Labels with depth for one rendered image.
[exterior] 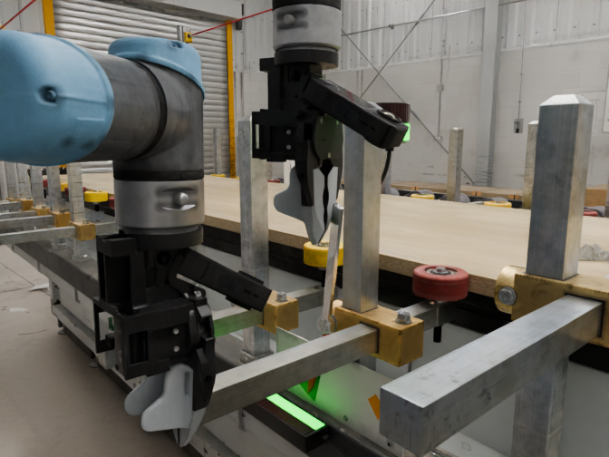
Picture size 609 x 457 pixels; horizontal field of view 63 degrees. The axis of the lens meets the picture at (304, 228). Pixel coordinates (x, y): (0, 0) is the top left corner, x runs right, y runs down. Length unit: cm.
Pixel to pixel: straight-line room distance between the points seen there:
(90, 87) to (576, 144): 40
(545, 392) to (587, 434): 27
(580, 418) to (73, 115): 72
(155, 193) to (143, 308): 10
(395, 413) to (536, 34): 816
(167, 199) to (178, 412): 20
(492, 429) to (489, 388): 55
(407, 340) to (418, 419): 36
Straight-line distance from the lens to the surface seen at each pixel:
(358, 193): 64
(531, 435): 59
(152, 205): 41
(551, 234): 51
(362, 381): 70
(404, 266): 85
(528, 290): 53
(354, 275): 67
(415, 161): 912
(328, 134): 56
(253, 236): 84
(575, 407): 81
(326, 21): 55
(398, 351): 64
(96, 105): 33
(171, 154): 41
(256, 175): 83
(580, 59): 808
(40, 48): 32
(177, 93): 41
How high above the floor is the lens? 110
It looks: 10 degrees down
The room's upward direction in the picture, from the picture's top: straight up
